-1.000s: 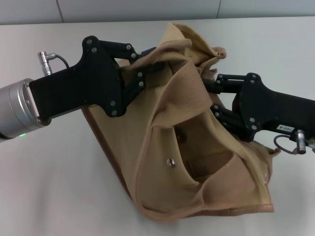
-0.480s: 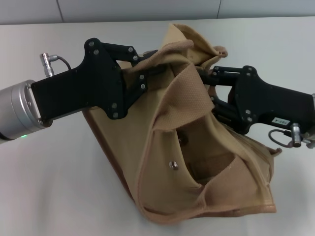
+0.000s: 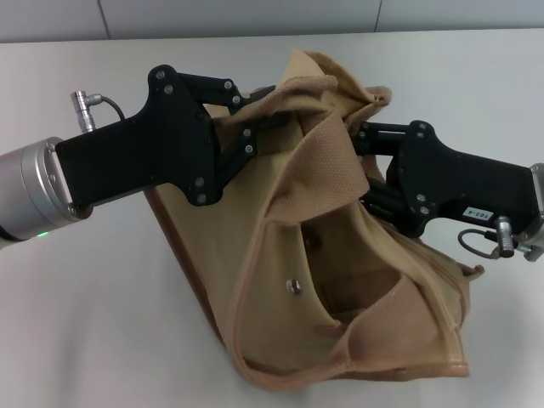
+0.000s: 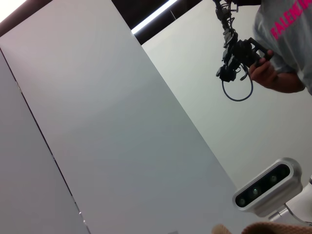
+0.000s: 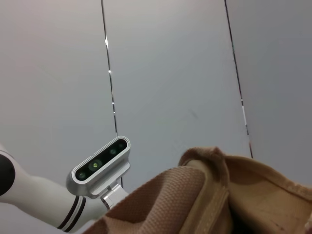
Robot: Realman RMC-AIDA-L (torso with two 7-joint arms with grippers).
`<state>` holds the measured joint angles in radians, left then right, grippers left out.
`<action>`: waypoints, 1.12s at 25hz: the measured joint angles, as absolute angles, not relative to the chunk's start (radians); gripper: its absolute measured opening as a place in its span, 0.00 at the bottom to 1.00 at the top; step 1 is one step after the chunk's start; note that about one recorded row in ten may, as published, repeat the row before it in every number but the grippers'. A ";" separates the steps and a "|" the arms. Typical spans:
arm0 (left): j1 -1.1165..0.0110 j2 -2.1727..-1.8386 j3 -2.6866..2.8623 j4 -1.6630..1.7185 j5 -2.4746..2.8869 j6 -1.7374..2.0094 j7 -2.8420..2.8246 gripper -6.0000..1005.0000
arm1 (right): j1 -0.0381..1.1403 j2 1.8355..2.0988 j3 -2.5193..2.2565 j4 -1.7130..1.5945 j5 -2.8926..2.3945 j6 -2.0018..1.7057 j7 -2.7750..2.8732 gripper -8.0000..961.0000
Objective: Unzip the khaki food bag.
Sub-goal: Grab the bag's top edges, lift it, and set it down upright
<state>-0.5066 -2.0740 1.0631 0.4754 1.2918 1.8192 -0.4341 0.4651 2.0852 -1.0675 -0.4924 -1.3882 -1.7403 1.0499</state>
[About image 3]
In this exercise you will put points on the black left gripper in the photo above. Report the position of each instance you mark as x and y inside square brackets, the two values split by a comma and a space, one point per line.
[157, 149]

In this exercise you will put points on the khaki canvas food bag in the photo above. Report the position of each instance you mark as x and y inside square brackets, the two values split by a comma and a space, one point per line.
[263, 276]

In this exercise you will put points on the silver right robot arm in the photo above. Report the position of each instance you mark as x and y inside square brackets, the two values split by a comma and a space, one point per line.
[536, 225]

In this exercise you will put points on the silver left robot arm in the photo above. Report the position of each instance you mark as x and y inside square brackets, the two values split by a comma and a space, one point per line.
[30, 187]

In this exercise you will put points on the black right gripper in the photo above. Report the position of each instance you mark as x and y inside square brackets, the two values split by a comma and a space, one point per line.
[459, 183]

